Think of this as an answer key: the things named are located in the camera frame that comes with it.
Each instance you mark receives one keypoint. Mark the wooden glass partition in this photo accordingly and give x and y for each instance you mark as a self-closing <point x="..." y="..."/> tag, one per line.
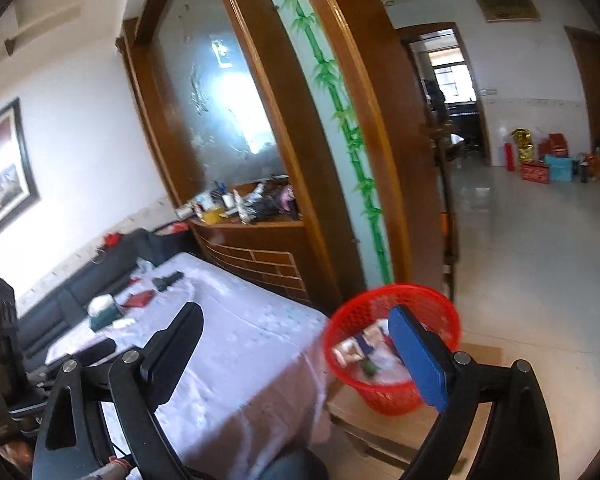
<point x="415" y="160"/>

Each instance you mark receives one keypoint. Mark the black remote control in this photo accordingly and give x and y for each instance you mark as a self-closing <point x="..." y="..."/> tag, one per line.
<point x="167" y="280"/>

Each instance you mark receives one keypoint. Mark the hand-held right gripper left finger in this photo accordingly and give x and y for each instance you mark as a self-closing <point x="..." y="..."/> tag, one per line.
<point x="175" y="355"/>

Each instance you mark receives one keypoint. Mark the blue box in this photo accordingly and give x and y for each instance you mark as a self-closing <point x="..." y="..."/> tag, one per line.
<point x="560" y="169"/>

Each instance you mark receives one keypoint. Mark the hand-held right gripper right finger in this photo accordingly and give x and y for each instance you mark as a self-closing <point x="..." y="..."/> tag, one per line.
<point x="420" y="360"/>

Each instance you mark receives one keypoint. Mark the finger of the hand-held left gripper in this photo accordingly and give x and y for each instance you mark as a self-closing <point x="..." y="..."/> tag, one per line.
<point x="95" y="349"/>

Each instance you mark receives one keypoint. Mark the plain red box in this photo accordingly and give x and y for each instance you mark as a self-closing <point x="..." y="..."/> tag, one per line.
<point x="557" y="145"/>

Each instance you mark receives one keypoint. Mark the wooden door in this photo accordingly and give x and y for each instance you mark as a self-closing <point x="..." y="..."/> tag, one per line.
<point x="595" y="95"/>

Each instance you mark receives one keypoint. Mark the black leather sofa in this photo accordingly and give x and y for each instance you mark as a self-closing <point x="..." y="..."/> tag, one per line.
<point x="55" y="305"/>

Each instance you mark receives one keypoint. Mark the white bottle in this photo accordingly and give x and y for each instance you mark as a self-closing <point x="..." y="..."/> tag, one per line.
<point x="124" y="322"/>

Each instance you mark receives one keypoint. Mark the framed horse painting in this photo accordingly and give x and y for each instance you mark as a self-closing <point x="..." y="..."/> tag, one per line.
<point x="2" y="175"/>

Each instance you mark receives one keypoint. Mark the gold bag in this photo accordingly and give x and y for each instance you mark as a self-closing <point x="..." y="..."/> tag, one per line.
<point x="523" y="145"/>

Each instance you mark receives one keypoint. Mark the red plastic mesh basket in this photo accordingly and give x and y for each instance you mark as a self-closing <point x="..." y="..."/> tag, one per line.
<point x="350" y="310"/>

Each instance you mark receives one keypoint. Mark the wooden cabinet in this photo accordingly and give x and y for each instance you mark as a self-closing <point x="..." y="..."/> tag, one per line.
<point x="270" y="260"/>

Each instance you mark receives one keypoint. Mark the person's leg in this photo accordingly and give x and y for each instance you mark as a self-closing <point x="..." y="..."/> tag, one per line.
<point x="295" y="466"/>

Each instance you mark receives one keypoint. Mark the red pouch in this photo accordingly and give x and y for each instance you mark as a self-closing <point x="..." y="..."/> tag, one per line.
<point x="139" y="299"/>

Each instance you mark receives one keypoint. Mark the red item on sofa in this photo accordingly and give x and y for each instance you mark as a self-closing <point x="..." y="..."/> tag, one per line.
<point x="112" y="240"/>

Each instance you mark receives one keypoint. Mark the green tissue box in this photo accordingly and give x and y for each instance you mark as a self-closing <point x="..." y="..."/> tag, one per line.
<point x="105" y="314"/>

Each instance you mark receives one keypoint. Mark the pink cloth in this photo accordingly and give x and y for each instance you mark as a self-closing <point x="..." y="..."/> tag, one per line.
<point x="287" y="200"/>

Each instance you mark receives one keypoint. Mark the wooden doorway frame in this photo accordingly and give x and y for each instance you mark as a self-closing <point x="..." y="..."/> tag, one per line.
<point x="482" y="125"/>

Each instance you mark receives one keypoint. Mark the cardboard sheet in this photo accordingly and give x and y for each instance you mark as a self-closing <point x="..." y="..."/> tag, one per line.
<point x="380" y="430"/>

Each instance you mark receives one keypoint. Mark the black bag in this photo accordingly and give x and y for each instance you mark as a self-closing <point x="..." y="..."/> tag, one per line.
<point x="267" y="207"/>

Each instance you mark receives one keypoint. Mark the clear plastic bag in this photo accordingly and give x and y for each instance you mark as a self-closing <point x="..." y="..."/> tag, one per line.
<point x="143" y="265"/>

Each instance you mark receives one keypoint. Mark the dark wooden chair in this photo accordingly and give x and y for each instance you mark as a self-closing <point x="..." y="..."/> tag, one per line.
<point x="445" y="185"/>

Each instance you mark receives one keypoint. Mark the red box white print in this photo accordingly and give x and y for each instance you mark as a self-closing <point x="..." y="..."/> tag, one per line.
<point x="535" y="172"/>

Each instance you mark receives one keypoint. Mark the gold framed wall plaque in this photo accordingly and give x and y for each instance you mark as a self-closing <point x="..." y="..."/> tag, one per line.
<point x="505" y="4"/>

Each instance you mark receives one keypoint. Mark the bamboo painted glass panel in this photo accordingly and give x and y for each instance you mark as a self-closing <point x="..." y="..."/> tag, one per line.
<point x="330" y="110"/>

